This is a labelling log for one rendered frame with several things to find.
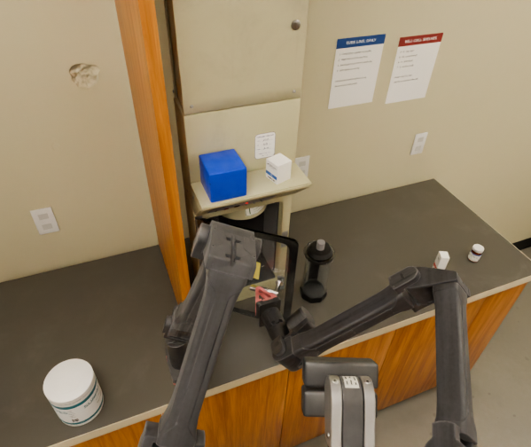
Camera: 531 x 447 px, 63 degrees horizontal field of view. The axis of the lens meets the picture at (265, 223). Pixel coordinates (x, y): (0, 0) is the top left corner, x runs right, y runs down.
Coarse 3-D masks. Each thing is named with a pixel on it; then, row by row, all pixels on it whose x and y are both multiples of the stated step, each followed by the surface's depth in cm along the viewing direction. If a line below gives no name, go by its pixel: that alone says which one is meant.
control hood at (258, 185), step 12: (252, 180) 121; (264, 180) 121; (288, 180) 121; (300, 180) 121; (192, 192) 119; (204, 192) 116; (252, 192) 116; (264, 192) 116; (276, 192) 118; (288, 192) 124; (192, 204) 123; (204, 204) 112; (216, 204) 112; (228, 204) 114
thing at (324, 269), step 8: (304, 248) 150; (304, 264) 154; (312, 264) 148; (320, 264) 146; (328, 264) 149; (304, 272) 155; (312, 272) 151; (320, 272) 150; (328, 272) 153; (304, 280) 157; (312, 280) 153; (320, 280) 153; (304, 288) 159; (312, 288) 156; (320, 288) 156; (312, 296) 158
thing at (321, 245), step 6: (318, 240) 147; (312, 246) 149; (318, 246) 146; (324, 246) 149; (330, 246) 150; (312, 252) 147; (318, 252) 147; (324, 252) 147; (330, 252) 147; (318, 258) 146; (324, 258) 146
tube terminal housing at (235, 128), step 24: (192, 120) 107; (216, 120) 110; (240, 120) 112; (264, 120) 115; (288, 120) 118; (192, 144) 111; (216, 144) 114; (240, 144) 117; (288, 144) 123; (192, 168) 116; (264, 168) 125; (192, 216) 129; (288, 216) 142; (192, 240) 140; (192, 264) 155
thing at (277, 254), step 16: (272, 240) 123; (288, 240) 121; (272, 256) 127; (288, 256) 125; (272, 272) 131; (288, 272) 129; (272, 288) 136; (288, 288) 134; (240, 304) 146; (288, 304) 138
